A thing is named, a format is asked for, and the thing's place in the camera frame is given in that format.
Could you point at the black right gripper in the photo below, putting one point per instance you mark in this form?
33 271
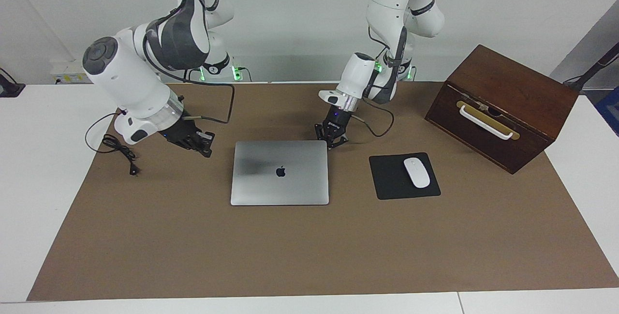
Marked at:
183 134

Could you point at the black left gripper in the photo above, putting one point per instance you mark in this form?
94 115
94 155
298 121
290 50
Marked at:
337 118

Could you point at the grey laptop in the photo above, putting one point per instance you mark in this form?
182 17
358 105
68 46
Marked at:
290 188

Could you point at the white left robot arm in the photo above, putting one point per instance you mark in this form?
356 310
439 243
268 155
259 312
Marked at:
391 4

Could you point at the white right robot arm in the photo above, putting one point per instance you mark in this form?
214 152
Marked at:
130 82

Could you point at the black mouse pad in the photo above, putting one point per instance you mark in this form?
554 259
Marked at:
389 178

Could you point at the white computer mouse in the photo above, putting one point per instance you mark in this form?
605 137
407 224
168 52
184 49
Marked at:
417 172

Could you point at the brown table mat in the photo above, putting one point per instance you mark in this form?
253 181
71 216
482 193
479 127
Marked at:
309 251

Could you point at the dark brown wooden box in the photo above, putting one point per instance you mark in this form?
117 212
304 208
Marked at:
512 86

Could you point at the black stand pole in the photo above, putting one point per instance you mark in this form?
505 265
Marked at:
595 69

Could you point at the blue crate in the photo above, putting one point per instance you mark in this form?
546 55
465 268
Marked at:
610 113

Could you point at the white wall power strip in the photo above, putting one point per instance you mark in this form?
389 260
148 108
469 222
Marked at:
67 78

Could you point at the black clamp mount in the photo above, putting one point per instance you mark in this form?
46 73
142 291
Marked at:
9 89

